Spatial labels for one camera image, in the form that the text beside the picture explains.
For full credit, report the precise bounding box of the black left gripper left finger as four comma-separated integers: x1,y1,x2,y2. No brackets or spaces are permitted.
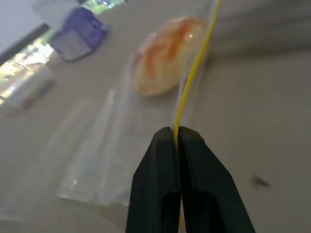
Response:
125,126,182,233

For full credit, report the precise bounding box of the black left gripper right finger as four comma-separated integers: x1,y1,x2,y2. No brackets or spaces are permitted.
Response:
177,126,256,233

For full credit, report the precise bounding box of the clear bag with yellow zip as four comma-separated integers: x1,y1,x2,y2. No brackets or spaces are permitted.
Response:
56,0,222,207

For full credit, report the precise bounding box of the orange snack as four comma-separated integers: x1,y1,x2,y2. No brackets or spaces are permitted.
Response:
133,16,212,98

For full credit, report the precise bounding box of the clear box with coloured bits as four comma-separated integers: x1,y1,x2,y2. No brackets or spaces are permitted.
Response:
0,64,57,115

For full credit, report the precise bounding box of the purple tissue box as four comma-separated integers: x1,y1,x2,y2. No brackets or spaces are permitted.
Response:
31,0,109,63

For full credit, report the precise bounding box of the black window frame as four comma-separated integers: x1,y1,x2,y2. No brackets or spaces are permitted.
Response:
0,23,53,66

